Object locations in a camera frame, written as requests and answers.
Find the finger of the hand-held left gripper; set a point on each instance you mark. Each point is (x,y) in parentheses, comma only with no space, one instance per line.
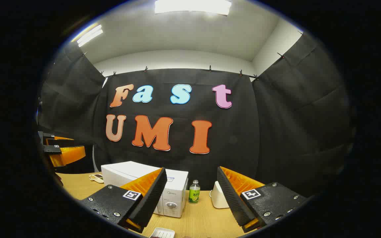
(61,140)
(68,155)

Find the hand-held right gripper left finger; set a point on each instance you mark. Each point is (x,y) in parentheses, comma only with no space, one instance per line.
(152,198)

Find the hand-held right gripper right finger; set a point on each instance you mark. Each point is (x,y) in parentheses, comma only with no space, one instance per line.
(232,201)

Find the white toaster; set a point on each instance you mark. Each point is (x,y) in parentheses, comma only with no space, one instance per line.
(218,198)

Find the white divided seasoning dish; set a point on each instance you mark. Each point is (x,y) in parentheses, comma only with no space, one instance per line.
(96,178)

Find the white rectangular tray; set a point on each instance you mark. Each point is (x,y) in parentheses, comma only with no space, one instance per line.
(162,233)

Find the green drink bottle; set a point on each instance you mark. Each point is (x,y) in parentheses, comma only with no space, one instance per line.
(194,195)

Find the black backdrop cloth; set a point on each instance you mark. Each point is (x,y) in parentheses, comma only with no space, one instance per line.
(243,132)

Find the ceiling light panel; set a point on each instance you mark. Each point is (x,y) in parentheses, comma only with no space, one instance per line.
(89,34)
(192,6)

